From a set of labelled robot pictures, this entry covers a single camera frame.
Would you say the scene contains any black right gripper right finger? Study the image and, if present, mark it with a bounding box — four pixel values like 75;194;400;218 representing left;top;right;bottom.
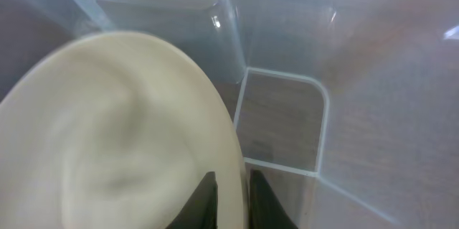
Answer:
249;169;298;229

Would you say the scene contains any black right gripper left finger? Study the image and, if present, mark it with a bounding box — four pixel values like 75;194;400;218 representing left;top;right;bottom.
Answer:
166;172;218;229

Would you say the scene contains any beige bowl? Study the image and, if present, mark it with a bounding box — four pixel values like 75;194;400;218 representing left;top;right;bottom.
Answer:
1;32;248;228

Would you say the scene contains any clear plastic storage container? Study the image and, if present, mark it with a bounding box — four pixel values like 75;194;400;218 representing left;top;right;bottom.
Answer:
1;0;458;228

